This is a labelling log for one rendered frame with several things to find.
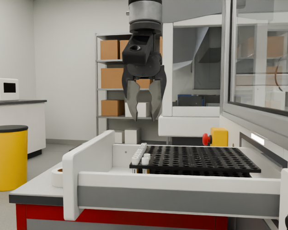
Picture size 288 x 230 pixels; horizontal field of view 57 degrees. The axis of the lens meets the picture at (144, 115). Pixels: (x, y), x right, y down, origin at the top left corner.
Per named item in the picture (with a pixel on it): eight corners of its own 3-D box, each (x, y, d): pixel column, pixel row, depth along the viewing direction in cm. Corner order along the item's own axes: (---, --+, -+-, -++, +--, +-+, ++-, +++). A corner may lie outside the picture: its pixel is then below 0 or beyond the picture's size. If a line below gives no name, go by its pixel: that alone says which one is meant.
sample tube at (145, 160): (141, 184, 47) (141, 158, 47) (142, 181, 48) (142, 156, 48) (148, 184, 47) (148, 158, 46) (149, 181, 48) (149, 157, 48)
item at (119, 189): (77, 209, 44) (77, 173, 44) (114, 166, 70) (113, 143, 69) (337, 223, 40) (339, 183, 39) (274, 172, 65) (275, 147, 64)
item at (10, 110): (-50, 169, 353) (-56, 77, 343) (11, 151, 465) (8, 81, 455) (-3, 173, 337) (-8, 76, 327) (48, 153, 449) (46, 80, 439)
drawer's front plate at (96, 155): (63, 222, 43) (61, 155, 42) (109, 169, 72) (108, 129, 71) (73, 222, 43) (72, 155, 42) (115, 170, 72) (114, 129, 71)
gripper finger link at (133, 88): (139, 119, 65) (145, 81, 64) (136, 122, 59) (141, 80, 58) (127, 117, 65) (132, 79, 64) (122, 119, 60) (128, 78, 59)
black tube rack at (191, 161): (129, 200, 47) (129, 164, 47) (141, 171, 65) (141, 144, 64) (259, 206, 45) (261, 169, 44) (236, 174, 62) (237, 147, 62)
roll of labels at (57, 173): (72, 178, 83) (72, 165, 83) (79, 185, 77) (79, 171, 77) (49, 181, 80) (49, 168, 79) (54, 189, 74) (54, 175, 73)
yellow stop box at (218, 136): (210, 153, 83) (211, 130, 82) (208, 148, 90) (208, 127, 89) (227, 153, 82) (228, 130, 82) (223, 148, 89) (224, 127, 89)
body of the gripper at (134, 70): (163, 81, 65) (163, 30, 64) (161, 79, 57) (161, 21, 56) (132, 81, 66) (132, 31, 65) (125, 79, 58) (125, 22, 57)
